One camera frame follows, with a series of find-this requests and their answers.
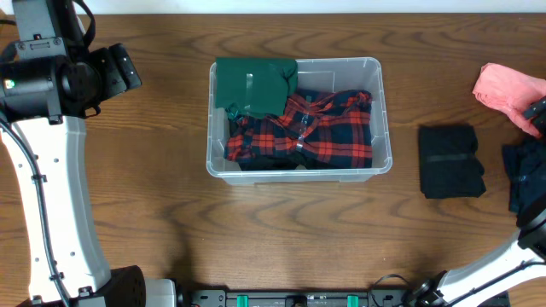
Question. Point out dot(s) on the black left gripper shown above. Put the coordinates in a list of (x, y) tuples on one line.
[(112, 85)]

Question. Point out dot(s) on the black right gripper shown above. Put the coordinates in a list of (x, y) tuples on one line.
[(535, 107)]

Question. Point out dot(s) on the pink garment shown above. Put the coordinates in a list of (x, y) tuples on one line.
[(510, 92)]

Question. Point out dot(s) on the dark navy garment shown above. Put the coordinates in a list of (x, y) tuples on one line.
[(525, 168)]

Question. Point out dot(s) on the dark green garment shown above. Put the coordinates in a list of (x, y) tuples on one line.
[(254, 87)]

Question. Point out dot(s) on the red navy plaid shirt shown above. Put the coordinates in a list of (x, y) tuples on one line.
[(320, 129)]

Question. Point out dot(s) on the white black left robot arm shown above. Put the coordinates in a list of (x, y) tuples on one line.
[(51, 82)]

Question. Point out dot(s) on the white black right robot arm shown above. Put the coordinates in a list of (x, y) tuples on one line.
[(519, 260)]

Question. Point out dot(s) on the clear plastic storage bin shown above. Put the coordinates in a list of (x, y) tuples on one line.
[(331, 75)]

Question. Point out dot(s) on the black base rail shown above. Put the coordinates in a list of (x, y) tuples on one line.
[(221, 298)]

